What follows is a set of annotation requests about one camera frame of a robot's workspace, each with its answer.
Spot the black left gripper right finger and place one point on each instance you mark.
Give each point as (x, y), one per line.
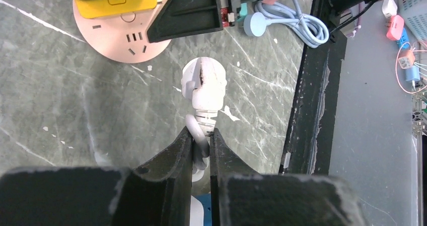
(242, 196)

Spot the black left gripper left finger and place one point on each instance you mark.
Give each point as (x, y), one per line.
(157, 192)

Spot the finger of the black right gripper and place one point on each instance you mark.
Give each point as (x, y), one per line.
(181, 18)

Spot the teal cube adapter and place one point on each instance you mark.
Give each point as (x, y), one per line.
(243, 12)

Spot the white plug with cord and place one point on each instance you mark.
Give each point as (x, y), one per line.
(204, 84)

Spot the light blue round plug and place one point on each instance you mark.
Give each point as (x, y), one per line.
(255, 25)

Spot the white long power strip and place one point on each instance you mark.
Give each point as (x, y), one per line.
(200, 210)

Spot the pink round socket base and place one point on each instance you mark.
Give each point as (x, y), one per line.
(123, 37)

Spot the yellow cube adapter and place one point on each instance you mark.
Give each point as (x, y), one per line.
(91, 9)

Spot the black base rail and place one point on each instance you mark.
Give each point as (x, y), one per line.
(308, 144)

